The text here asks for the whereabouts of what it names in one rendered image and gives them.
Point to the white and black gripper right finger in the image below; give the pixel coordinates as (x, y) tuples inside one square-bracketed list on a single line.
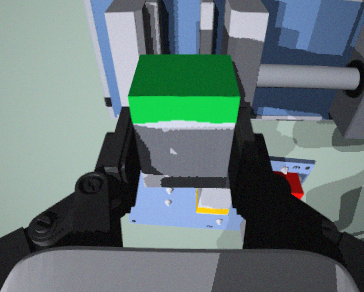
[(275, 218)]

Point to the white rectangular block with red end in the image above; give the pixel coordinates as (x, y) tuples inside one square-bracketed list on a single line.
[(296, 188)]

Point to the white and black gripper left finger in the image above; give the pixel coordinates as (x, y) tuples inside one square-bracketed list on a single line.
[(100, 197)]

